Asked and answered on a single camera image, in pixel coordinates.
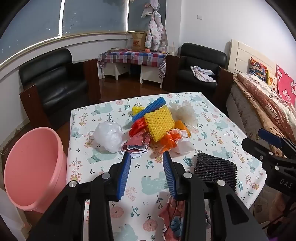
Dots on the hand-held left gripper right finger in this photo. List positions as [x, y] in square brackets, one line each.
[170, 176]

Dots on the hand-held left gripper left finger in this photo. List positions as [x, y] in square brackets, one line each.
[123, 176]

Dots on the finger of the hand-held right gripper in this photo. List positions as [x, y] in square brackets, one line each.
[254, 146]
[269, 135]

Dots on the red printed paper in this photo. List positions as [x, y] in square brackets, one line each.
[136, 141]

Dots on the pink plastic bucket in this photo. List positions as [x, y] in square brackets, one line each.
[30, 171]

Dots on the crumpled white paper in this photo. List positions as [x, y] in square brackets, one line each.
[183, 146]

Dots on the brown dotted blanket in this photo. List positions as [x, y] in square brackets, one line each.
[261, 99]

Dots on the white plastic bag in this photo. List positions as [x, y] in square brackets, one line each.
[108, 136]

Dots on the red floral printed wrapper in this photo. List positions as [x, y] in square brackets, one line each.
[172, 220]

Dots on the black foam net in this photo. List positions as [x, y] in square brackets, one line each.
[215, 169]

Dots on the floral bear print tablecloth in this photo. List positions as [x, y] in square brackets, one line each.
[208, 139]

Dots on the orange peel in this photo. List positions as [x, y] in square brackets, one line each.
[181, 126]

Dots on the red foam net sleeve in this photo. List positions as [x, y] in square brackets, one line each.
[137, 126]

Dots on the yellow printed pillow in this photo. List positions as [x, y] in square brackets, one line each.
[271, 81]

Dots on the wide yellow foam net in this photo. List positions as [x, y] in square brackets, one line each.
[159, 120]

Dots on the white foam net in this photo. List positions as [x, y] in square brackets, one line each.
[185, 112]

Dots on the colourful printed pillow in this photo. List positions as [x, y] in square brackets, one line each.
[257, 69]

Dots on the yellow foam net sleeve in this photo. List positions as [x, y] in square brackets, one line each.
[137, 109]

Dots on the blue foam net sleeve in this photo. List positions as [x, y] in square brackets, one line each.
[152, 105]

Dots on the cream bed headboard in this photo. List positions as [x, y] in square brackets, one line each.
[240, 53]

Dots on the patterned white cloth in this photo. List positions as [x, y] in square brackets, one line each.
[203, 74]

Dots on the black leather armchair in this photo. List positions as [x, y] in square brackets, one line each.
[57, 88]
[196, 55]

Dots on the checkered tablecloth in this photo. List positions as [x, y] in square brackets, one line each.
[134, 56]

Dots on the plastic cup with straw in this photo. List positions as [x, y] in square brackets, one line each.
[172, 49]

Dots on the brown paper bag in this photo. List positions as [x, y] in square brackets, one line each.
[138, 41]

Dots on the child's patterned puffer jacket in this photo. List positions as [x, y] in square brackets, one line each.
[156, 32]

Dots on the large bay window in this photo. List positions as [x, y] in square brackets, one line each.
[92, 16]

